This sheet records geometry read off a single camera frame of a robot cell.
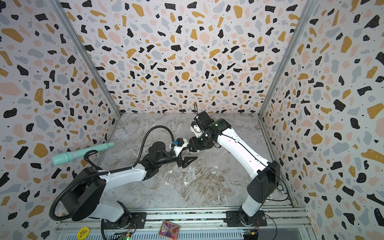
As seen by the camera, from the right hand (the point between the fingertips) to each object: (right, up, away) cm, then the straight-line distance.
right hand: (193, 145), depth 75 cm
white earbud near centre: (-5, -23, +10) cm, 25 cm away
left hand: (+1, -2, +1) cm, 3 cm away
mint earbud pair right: (+12, -18, +14) cm, 26 cm away
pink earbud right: (+13, -15, +17) cm, 26 cm away
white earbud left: (-15, -17, +14) cm, 27 cm away
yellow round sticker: (-52, -40, -5) cm, 66 cm away
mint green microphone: (-51, -3, -17) cm, 54 cm away
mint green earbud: (-3, -16, +16) cm, 22 cm away
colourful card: (-11, -39, -5) cm, 41 cm away
